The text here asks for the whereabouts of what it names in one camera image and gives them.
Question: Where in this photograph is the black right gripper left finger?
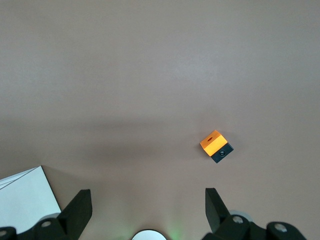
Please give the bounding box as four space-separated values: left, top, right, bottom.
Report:
0 189 93 240

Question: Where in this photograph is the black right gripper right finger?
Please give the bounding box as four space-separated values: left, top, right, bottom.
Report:
201 187 307 240

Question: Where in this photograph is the white drawer cabinet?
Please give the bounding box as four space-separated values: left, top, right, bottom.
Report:
0 164 62 235

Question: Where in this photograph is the orange and black button box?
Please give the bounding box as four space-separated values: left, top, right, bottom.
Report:
199 129 235 165

